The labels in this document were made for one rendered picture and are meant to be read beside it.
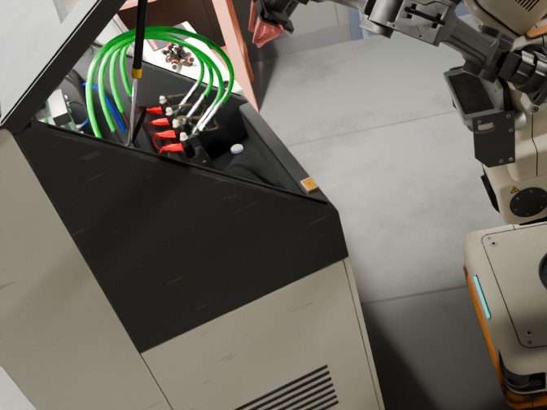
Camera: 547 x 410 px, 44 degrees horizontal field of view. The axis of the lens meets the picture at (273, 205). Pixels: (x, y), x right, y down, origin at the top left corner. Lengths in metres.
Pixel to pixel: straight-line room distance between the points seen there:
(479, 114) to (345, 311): 0.63
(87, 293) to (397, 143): 2.22
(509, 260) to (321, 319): 0.81
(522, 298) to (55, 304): 1.43
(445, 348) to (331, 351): 0.67
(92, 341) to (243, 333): 0.39
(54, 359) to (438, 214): 1.87
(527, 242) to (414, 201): 0.77
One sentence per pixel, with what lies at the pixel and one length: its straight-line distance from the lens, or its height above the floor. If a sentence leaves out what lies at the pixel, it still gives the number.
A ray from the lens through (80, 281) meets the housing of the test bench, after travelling 1.55.
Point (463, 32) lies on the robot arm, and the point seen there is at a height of 1.41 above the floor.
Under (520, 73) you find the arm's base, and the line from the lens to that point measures 1.54.
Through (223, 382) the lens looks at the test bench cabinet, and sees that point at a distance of 1.89.
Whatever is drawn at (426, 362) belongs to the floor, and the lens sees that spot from 2.50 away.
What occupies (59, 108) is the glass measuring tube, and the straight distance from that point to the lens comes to 1.75.
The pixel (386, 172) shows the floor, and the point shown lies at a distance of 3.29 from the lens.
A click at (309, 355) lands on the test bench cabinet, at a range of 1.94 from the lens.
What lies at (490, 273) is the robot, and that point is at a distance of 2.37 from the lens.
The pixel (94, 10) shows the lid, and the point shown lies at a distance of 1.25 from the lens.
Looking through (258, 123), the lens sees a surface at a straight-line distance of 2.05.
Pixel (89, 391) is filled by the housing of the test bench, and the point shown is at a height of 0.75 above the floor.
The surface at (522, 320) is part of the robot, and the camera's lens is 2.24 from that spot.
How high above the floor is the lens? 2.01
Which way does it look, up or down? 38 degrees down
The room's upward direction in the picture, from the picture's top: 17 degrees counter-clockwise
